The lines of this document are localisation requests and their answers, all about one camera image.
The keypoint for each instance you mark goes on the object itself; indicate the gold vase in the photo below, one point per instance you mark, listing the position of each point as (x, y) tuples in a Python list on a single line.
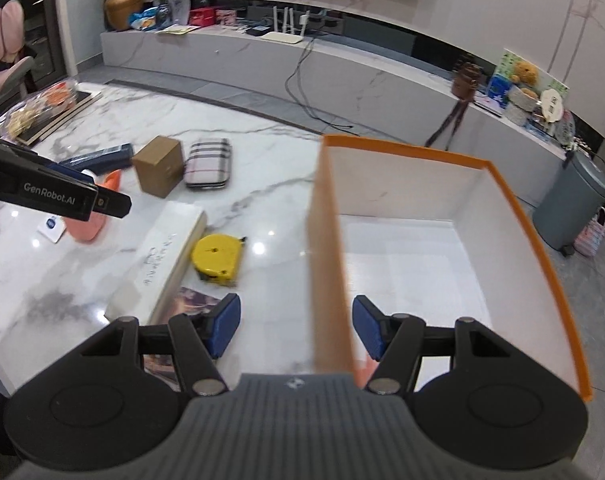
[(124, 7)]

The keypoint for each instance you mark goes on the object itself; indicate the marble television cabinet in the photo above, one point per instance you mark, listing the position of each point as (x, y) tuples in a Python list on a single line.
[(232, 57)]

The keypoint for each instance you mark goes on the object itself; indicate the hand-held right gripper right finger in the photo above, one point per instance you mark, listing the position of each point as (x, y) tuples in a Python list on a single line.
[(367, 325)]

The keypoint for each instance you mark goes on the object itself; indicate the plaid case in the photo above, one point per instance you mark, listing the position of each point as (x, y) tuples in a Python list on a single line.
[(208, 162)]

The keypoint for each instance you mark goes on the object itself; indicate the white framed picture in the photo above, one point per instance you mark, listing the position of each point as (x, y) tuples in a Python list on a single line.
[(181, 2)]

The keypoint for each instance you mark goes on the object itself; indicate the white woven basket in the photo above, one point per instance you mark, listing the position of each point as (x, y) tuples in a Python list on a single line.
[(519, 105)]

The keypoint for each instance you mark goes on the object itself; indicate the pink woven basket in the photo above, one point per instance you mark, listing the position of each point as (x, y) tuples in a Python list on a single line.
[(592, 237)]

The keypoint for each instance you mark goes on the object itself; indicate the illustrated art box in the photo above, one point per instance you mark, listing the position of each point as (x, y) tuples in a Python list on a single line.
[(192, 300)]

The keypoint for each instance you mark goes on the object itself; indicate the white card blue logo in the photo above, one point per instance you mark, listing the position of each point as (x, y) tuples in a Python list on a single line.
[(50, 230)]

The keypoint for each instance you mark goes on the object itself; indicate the long white box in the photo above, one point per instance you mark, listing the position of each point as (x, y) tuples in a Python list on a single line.
[(157, 255)]

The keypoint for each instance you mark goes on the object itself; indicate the brown cardboard box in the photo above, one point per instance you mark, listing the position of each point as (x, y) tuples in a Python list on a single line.
[(157, 165)]

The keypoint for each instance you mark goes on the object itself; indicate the blue snack bag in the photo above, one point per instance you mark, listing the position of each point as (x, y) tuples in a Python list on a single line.
[(142, 19)]

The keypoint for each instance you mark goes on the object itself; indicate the blue printed box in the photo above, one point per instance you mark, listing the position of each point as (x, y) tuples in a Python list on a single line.
[(498, 91)]

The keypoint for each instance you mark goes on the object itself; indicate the yellowish papers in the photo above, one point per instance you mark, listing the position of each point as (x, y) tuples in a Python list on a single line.
[(175, 29)]

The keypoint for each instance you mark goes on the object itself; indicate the orange snack packet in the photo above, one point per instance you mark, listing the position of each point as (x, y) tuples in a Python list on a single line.
[(57, 97)]

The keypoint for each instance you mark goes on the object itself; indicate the dark blue long box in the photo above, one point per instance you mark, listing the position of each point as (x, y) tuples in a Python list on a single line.
[(107, 156)]

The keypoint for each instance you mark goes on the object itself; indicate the patterned round fan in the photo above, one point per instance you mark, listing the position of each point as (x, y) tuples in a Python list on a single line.
[(566, 127)]

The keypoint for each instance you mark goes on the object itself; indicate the brown teddy bear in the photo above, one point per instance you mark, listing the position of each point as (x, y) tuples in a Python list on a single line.
[(524, 72)]

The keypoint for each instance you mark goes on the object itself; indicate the grey trash bin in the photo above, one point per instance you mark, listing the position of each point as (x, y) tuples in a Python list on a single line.
[(572, 200)]

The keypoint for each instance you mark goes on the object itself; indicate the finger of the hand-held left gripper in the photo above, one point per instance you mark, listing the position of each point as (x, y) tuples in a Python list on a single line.
[(113, 203)]

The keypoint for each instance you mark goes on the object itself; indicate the yellow tape measure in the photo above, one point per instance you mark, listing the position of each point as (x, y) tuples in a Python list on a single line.
[(215, 257)]

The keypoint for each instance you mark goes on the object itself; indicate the clear packet yellow contents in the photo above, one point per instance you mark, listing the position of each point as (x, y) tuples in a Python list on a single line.
[(22, 117)]

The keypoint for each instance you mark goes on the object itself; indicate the orange-rimmed white box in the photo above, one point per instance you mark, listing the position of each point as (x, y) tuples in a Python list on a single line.
[(407, 200)]

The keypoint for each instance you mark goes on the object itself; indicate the wrapped snack tray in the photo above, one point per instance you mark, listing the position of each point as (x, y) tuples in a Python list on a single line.
[(65, 119)]

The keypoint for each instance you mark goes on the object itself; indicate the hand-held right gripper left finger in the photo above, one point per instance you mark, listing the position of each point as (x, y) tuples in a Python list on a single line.
[(227, 322)]

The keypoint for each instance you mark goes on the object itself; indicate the green picture board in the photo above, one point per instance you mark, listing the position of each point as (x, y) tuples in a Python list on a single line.
[(552, 72)]

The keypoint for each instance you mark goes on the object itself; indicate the salmon pink object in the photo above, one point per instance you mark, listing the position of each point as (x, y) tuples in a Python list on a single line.
[(85, 230)]

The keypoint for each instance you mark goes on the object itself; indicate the pink chair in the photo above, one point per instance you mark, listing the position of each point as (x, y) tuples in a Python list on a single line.
[(7, 25)]

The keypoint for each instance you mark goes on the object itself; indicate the red box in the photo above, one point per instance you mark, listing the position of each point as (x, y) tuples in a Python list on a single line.
[(202, 16)]

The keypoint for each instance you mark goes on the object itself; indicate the white router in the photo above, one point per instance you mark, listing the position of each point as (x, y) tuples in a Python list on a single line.
[(282, 36)]

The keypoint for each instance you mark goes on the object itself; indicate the pink box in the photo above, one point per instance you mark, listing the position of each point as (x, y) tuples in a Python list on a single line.
[(226, 16)]

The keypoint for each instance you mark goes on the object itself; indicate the round white fan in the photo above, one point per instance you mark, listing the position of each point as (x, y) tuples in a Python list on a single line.
[(552, 102)]

